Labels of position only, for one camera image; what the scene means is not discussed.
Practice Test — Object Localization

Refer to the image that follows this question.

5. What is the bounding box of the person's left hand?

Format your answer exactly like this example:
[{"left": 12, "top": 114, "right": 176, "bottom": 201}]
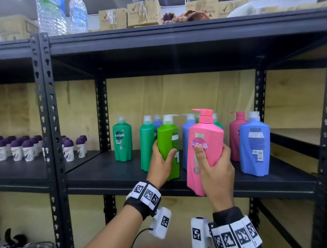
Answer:
[{"left": 147, "top": 140, "right": 177, "bottom": 189}]

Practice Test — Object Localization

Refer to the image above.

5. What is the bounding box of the right wristband with marker tags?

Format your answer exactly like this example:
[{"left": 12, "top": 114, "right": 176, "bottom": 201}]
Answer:
[{"left": 208, "top": 207, "right": 263, "bottom": 248}]

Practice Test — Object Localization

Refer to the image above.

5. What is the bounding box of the white rounded container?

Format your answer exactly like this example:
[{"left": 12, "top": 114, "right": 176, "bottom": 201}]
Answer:
[{"left": 227, "top": 2, "right": 257, "bottom": 18}]

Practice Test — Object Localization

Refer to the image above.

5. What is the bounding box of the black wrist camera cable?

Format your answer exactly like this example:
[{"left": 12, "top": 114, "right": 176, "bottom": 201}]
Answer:
[{"left": 130, "top": 228, "right": 154, "bottom": 248}]

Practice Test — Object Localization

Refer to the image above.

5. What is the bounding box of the wristband with marker tags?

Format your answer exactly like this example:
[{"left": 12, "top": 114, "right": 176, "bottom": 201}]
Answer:
[
  {"left": 208, "top": 207, "right": 263, "bottom": 248},
  {"left": 124, "top": 181, "right": 162, "bottom": 221}
]

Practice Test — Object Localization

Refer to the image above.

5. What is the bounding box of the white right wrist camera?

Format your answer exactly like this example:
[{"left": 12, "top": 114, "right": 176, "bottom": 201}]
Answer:
[{"left": 191, "top": 217, "right": 213, "bottom": 248}]

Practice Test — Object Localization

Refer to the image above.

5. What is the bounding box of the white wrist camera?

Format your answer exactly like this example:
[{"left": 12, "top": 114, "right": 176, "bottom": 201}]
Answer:
[
  {"left": 191, "top": 217, "right": 213, "bottom": 248},
  {"left": 149, "top": 207, "right": 172, "bottom": 239}
]

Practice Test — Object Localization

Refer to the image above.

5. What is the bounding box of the small blue shampoo bottle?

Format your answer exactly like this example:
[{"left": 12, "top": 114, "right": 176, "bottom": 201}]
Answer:
[{"left": 239, "top": 111, "right": 270, "bottom": 177}]

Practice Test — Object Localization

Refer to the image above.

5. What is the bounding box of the large blue shampoo bottle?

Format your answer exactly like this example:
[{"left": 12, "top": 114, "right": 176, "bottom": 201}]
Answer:
[
  {"left": 153, "top": 115, "right": 163, "bottom": 140},
  {"left": 182, "top": 113, "right": 197, "bottom": 170}
]

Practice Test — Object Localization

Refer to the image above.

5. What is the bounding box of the brown storage carton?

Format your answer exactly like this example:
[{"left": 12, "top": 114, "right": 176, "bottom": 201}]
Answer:
[
  {"left": 185, "top": 0, "right": 220, "bottom": 20},
  {"left": 99, "top": 8, "right": 128, "bottom": 31},
  {"left": 0, "top": 15, "right": 39, "bottom": 41},
  {"left": 127, "top": 0, "right": 162, "bottom": 27},
  {"left": 218, "top": 0, "right": 251, "bottom": 18}
]

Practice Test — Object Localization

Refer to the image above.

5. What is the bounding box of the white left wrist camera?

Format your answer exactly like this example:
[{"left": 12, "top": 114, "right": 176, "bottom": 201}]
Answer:
[{"left": 149, "top": 207, "right": 172, "bottom": 239}]

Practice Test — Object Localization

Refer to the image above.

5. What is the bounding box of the group of purple-capped deodorants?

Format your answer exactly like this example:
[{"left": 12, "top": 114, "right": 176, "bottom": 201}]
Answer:
[{"left": 0, "top": 135, "right": 88, "bottom": 163}]

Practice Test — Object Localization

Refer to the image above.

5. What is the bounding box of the person's left forearm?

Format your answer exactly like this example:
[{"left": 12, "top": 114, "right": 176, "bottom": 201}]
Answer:
[{"left": 85, "top": 212, "right": 143, "bottom": 248}]

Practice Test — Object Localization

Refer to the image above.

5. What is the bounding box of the left wristband with marker tags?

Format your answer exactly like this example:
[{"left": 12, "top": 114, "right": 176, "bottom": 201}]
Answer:
[{"left": 124, "top": 181, "right": 162, "bottom": 221}]

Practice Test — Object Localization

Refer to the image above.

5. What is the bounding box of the clear plastic water bottle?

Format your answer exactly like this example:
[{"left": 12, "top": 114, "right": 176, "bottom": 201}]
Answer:
[
  {"left": 68, "top": 0, "right": 89, "bottom": 34},
  {"left": 35, "top": 0, "right": 67, "bottom": 36}
]

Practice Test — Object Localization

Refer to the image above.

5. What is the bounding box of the person's right hand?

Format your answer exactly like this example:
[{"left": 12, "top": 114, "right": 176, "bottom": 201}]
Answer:
[{"left": 194, "top": 143, "right": 235, "bottom": 213}]

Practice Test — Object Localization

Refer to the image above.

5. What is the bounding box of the large pink shampoo bottle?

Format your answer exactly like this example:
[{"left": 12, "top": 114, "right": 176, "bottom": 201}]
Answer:
[
  {"left": 229, "top": 111, "right": 248, "bottom": 162},
  {"left": 187, "top": 109, "right": 224, "bottom": 197}
]

